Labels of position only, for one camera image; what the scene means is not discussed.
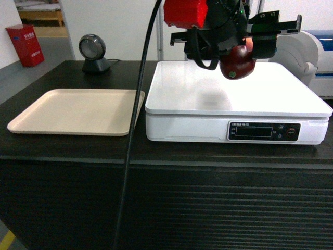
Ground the white metal pole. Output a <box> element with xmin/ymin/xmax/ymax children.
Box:
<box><xmin>156</xmin><ymin>6</ymin><xmax>164</xmax><ymax>61</ymax></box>

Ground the beige plastic tray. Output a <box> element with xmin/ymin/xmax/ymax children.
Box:
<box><xmin>7</xmin><ymin>89</ymin><xmax>136</xmax><ymax>136</ymax></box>

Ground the black checkout counter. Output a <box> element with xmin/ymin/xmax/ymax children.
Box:
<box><xmin>1</xmin><ymin>61</ymin><xmax>332</xmax><ymax>249</ymax></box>

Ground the red camera mount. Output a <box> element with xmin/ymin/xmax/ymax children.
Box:
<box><xmin>163</xmin><ymin>0</ymin><xmax>208</xmax><ymax>29</ymax></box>

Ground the black barcode scanner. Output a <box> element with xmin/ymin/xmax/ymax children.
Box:
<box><xmin>79</xmin><ymin>34</ymin><xmax>111</xmax><ymax>74</ymax></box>

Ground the dark red mango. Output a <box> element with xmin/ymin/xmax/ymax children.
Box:
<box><xmin>220</xmin><ymin>38</ymin><xmax>256</xmax><ymax>80</ymax></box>

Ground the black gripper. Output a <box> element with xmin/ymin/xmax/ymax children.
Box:
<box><xmin>170</xmin><ymin>1</ymin><xmax>302</xmax><ymax>65</ymax></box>

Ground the black hanging cable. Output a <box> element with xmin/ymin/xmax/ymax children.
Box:
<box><xmin>112</xmin><ymin>0</ymin><xmax>163</xmax><ymax>250</ymax></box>

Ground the red fire extinguisher box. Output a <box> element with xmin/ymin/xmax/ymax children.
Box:
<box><xmin>6</xmin><ymin>24</ymin><xmax>45</xmax><ymax>67</ymax></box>

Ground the white digital scale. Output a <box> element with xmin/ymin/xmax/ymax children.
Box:
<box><xmin>145</xmin><ymin>61</ymin><xmax>332</xmax><ymax>145</ymax></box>

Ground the white receipt printer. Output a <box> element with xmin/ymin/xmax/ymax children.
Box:
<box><xmin>269</xmin><ymin>30</ymin><xmax>332</xmax><ymax>99</ymax></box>

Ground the wooden pallet shelf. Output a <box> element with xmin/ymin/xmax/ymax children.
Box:
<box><xmin>14</xmin><ymin>1</ymin><xmax>64</xmax><ymax>27</ymax></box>

